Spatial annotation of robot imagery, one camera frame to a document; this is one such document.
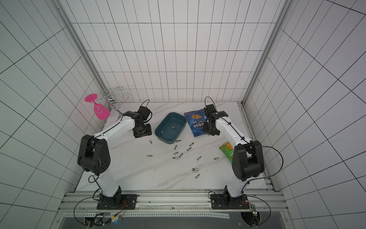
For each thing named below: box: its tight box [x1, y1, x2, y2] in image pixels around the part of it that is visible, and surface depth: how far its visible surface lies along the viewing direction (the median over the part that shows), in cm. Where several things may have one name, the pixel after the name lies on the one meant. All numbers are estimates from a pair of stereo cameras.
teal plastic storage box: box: [154, 112, 187, 145], surface depth 105 cm
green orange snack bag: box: [219, 141, 234, 163], surface depth 91 cm
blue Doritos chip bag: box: [183, 108, 208, 137], surface depth 108 cm
